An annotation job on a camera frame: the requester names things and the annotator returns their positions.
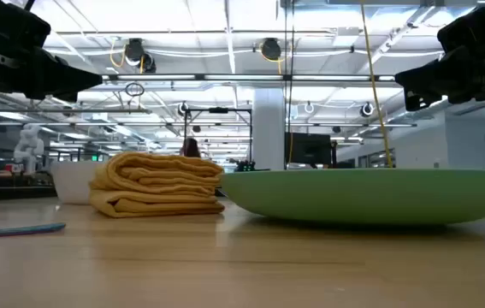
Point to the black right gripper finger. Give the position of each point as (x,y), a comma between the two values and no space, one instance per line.
(439,77)
(416,102)

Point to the white bowl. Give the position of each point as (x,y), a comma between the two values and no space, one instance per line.
(71,184)

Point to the iridescent metal spoon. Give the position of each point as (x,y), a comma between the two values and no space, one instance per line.
(11,231)

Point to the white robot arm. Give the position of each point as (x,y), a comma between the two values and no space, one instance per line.
(28,147)

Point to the small red object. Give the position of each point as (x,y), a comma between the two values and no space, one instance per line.
(9,167)

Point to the green plate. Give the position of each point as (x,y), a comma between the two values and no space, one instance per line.
(374,197)

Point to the black table border strip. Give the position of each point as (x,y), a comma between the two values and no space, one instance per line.
(11,193)

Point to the black monitor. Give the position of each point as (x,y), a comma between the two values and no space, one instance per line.
(308,149)

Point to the folded yellow cloth napkin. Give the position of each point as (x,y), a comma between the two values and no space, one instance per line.
(156,184)

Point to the person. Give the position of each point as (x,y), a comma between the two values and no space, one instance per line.
(191,149)

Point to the white pillar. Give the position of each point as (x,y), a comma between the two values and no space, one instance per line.
(268,128)

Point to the long horizontal light bar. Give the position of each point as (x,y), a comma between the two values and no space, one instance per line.
(242,77)

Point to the black device with green lights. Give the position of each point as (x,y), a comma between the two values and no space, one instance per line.
(245,167)

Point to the grey ceiling rail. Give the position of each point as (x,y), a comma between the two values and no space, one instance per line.
(96,110)

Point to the black gantry frame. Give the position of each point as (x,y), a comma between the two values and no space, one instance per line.
(218,110)

